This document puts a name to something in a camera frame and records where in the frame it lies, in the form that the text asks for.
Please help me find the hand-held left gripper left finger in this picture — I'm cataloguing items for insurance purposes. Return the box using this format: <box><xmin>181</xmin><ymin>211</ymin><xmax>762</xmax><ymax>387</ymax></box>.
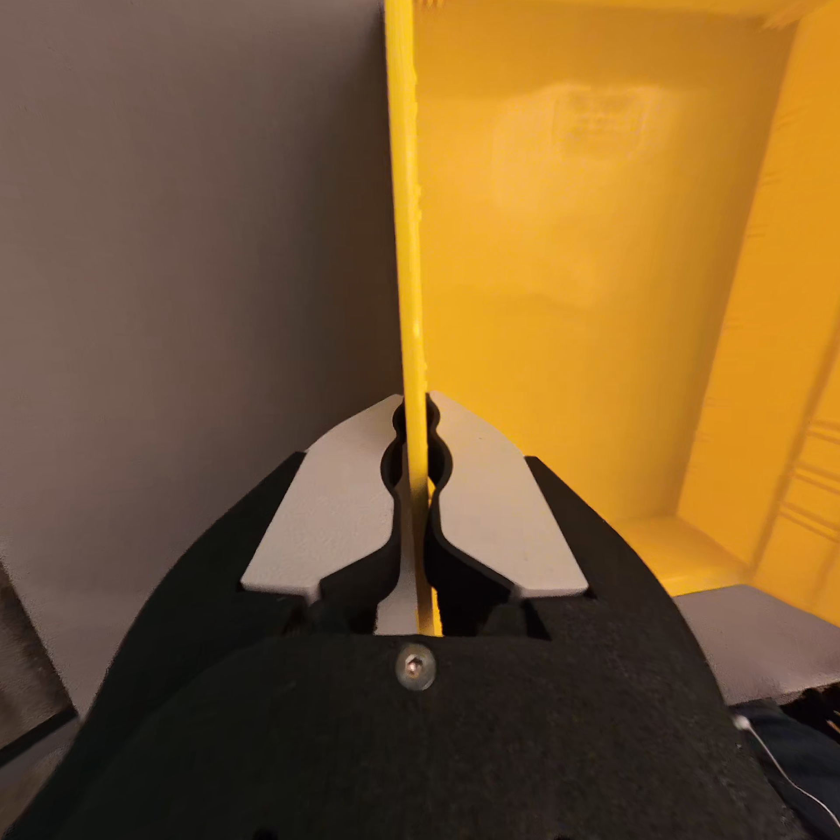
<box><xmin>239</xmin><ymin>392</ymin><xmax>404</xmax><ymax>601</ymax></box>

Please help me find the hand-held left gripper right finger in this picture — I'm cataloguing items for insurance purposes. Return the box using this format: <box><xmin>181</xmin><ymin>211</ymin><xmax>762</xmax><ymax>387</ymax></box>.
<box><xmin>423</xmin><ymin>390</ymin><xmax>589</xmax><ymax>601</ymax></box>

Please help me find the yellow plastic bin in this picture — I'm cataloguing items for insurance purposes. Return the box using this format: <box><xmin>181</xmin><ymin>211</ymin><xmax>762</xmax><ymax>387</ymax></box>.
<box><xmin>382</xmin><ymin>0</ymin><xmax>840</xmax><ymax>637</ymax></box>

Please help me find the person's dark clothing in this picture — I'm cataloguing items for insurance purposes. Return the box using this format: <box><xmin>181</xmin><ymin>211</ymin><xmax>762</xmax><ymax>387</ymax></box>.
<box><xmin>728</xmin><ymin>682</ymin><xmax>840</xmax><ymax>840</ymax></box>

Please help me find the white earphone cable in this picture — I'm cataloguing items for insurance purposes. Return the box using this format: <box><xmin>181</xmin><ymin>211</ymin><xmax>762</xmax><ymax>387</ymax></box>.
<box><xmin>731</xmin><ymin>714</ymin><xmax>840</xmax><ymax>821</ymax></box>

